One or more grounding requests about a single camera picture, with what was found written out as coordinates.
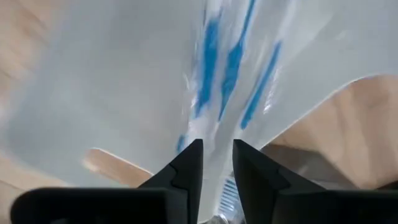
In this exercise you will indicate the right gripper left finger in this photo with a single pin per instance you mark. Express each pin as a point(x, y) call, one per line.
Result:
point(186, 174)

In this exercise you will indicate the white plastic bin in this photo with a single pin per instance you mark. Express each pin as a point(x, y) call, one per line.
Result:
point(109, 77)

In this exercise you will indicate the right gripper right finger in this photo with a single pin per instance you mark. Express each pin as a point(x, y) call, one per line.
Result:
point(258, 180)

